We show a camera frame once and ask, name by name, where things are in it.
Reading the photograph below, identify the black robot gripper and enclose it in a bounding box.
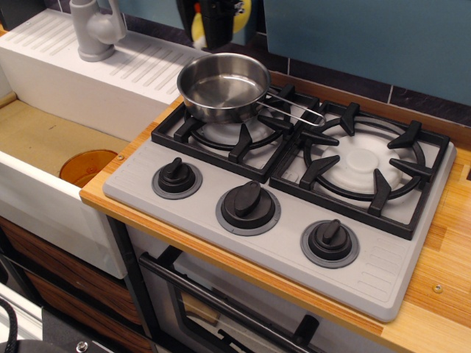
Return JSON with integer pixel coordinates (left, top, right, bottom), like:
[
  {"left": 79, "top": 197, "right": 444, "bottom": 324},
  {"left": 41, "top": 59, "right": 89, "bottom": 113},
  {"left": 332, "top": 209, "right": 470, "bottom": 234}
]
[{"left": 200, "top": 0, "right": 244, "bottom": 49}]

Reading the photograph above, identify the yellow stuffed duck toy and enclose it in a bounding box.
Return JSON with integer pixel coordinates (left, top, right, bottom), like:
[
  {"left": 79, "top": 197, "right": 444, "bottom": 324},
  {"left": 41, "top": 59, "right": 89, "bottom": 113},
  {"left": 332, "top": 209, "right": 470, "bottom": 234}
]
[{"left": 178, "top": 1, "right": 252, "bottom": 49}]

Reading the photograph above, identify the stainless steel pan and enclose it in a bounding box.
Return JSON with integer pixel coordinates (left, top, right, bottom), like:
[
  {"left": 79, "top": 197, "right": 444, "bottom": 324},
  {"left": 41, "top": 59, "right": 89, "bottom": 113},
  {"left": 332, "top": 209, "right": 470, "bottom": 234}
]
[{"left": 177, "top": 52, "right": 326, "bottom": 126}]

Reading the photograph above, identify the black left burner grate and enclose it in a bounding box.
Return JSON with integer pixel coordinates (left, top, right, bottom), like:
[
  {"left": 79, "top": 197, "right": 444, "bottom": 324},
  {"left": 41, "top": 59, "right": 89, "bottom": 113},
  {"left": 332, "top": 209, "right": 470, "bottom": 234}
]
[{"left": 151, "top": 85, "right": 322, "bottom": 182}]

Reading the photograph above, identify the black burner grate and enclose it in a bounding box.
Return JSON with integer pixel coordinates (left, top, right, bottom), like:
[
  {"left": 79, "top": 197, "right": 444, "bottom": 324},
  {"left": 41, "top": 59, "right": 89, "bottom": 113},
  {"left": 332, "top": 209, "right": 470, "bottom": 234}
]
[
  {"left": 269, "top": 101, "right": 456, "bottom": 240},
  {"left": 151, "top": 85, "right": 322, "bottom": 182}
]

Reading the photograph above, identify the grey toy faucet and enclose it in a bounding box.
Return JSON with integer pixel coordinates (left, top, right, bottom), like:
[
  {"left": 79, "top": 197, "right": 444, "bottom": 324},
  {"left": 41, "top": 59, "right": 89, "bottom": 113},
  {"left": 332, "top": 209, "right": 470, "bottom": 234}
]
[{"left": 69, "top": 0, "right": 127, "bottom": 62}]

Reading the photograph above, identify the black left stove knob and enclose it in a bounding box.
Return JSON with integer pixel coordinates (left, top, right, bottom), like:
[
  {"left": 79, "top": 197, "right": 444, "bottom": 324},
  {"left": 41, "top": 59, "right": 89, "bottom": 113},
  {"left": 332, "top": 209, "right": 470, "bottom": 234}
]
[{"left": 152, "top": 157, "right": 202, "bottom": 200}]

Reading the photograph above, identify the black stove knob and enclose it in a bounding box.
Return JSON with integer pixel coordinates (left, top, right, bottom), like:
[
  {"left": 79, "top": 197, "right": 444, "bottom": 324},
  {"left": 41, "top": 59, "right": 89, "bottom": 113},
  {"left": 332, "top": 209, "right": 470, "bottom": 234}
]
[
  {"left": 300, "top": 219, "right": 360, "bottom": 269},
  {"left": 216, "top": 181, "right": 281, "bottom": 237},
  {"left": 152, "top": 157, "right": 202, "bottom": 200}
]

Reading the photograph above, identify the white toy sink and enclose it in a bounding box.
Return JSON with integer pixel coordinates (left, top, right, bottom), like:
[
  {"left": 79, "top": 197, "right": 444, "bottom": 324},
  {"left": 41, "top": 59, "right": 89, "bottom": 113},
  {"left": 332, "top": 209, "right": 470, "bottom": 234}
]
[{"left": 1, "top": 10, "right": 201, "bottom": 279}]

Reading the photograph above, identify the black middle stove knob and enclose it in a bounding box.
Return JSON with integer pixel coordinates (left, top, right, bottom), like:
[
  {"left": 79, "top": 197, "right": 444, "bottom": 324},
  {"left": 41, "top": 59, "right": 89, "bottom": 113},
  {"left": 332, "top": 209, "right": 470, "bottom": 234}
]
[{"left": 216, "top": 181, "right": 281, "bottom": 237}]

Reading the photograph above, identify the orange plastic bowl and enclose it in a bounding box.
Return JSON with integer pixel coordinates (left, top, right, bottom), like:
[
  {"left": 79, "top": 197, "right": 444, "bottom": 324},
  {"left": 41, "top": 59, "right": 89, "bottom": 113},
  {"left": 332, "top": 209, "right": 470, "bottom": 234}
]
[{"left": 59, "top": 149, "right": 117, "bottom": 188}]

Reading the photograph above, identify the black right burner grate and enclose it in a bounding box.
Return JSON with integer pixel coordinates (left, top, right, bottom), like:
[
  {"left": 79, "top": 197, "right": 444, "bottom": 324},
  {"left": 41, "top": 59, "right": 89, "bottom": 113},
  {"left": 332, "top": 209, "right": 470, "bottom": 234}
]
[{"left": 269, "top": 101, "right": 456, "bottom": 240}]

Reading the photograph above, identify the grey toy stove top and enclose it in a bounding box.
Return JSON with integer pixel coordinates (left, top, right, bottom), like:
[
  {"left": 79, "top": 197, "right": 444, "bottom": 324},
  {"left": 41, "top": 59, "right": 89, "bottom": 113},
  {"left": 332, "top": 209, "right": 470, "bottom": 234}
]
[{"left": 103, "top": 85, "right": 456, "bottom": 322}]

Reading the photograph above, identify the black right stove knob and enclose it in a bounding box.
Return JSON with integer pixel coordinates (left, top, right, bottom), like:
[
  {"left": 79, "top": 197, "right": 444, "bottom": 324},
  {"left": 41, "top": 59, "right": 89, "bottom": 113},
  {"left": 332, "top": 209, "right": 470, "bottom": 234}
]
[{"left": 300, "top": 219, "right": 360, "bottom": 269}]

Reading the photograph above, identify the toy oven door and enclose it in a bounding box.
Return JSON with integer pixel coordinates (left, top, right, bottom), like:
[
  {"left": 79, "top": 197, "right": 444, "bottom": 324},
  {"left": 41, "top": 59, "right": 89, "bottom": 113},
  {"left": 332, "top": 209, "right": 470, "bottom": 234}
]
[{"left": 138, "top": 246, "right": 380, "bottom": 352}]

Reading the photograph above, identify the wooden drawer cabinet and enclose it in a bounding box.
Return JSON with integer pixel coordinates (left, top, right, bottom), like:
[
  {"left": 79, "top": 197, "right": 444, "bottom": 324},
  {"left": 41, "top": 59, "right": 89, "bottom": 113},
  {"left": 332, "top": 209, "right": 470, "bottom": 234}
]
[{"left": 1, "top": 218, "right": 156, "bottom": 352}]

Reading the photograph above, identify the black oven door handle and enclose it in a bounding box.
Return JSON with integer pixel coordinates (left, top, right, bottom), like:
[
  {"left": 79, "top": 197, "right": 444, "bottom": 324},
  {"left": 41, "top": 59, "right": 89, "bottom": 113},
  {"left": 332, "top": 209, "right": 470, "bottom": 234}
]
[{"left": 138, "top": 246, "right": 319, "bottom": 352}]

